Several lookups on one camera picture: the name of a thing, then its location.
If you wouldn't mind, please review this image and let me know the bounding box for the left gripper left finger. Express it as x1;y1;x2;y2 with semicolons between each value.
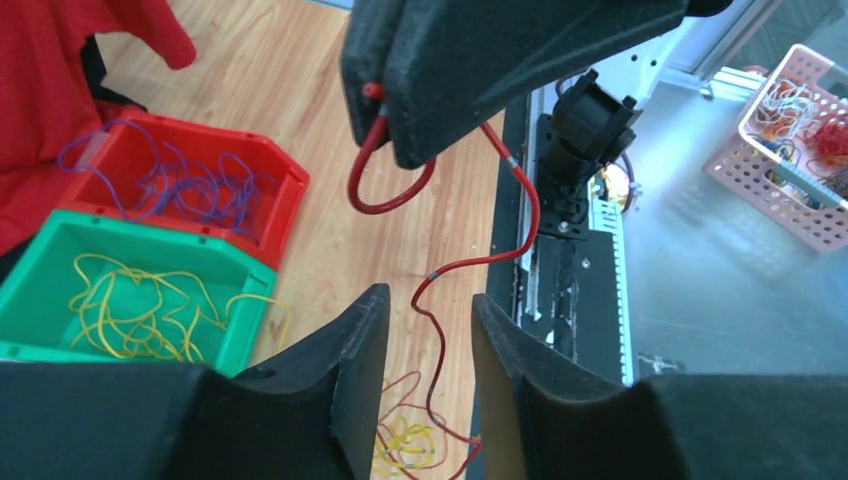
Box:
1;284;391;479

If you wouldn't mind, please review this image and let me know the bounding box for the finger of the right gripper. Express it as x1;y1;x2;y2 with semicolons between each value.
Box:
384;1;688;169
340;0;405;146

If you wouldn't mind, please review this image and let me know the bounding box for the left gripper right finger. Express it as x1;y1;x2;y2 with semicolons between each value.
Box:
471;294;847;479

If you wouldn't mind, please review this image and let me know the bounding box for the colourful cable pile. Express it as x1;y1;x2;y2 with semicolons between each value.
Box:
370;370;485;480

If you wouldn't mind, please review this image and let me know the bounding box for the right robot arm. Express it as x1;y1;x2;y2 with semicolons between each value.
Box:
340;1;727;215

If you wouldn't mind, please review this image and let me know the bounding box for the red plastic bin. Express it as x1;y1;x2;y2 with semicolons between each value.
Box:
57;109;310;270

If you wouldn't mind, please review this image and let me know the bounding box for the green plastic bin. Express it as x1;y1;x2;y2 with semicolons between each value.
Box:
1;211;277;376

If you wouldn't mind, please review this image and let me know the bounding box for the black t-shirt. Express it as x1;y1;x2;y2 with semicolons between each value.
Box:
1;36;148;283

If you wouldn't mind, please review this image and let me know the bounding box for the red t-shirt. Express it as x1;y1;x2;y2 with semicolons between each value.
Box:
1;1;196;253

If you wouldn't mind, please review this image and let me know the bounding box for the pink perforated basket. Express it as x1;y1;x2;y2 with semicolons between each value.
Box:
703;44;847;253

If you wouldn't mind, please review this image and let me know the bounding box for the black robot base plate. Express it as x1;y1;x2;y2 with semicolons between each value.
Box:
463;89;641;480

